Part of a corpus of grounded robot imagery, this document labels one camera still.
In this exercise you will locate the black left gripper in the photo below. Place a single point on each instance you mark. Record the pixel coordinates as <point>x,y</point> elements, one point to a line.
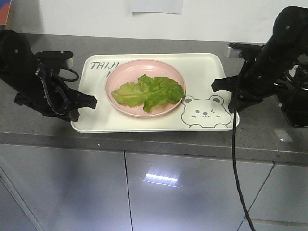
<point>54,69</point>

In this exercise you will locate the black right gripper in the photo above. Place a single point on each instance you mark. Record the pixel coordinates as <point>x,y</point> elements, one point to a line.
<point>264,66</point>

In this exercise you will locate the cream bear tray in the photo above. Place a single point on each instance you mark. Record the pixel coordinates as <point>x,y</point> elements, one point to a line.
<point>200,110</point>

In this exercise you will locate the pink round plate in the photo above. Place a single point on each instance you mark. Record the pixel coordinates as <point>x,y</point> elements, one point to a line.
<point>130,72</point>

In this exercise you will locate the green lettuce leaf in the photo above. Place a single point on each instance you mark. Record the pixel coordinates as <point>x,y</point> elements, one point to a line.
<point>149,92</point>

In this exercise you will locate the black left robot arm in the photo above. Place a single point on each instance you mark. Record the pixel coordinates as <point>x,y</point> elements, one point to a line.
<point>36,78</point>

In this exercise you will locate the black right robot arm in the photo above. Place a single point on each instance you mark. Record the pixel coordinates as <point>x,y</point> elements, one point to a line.
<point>290,29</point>

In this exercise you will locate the black gas stove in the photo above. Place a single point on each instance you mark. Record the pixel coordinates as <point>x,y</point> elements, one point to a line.
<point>294,100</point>

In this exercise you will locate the grey lower cabinet doors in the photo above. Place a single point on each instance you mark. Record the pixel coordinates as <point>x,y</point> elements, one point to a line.
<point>88,190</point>

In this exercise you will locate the white paper sheet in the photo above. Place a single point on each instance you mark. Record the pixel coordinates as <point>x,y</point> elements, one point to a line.
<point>156,6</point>

